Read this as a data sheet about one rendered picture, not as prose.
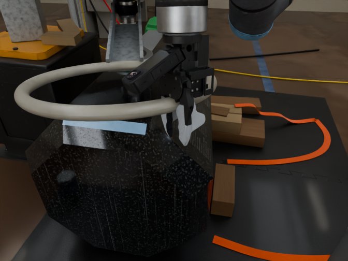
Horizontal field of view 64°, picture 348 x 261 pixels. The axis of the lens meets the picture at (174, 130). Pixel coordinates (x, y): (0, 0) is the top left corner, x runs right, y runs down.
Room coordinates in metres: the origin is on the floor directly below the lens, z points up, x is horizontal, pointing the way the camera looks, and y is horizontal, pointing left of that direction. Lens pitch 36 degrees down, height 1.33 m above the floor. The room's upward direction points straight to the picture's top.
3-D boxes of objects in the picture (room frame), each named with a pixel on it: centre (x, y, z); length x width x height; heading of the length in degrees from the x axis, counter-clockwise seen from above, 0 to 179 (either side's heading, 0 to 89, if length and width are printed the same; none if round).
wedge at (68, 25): (1.87, 0.69, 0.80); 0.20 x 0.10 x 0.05; 32
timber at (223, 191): (1.13, -0.29, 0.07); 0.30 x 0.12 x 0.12; 169
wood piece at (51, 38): (1.63, 0.66, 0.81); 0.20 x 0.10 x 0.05; 84
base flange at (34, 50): (1.74, 0.89, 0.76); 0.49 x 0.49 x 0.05; 76
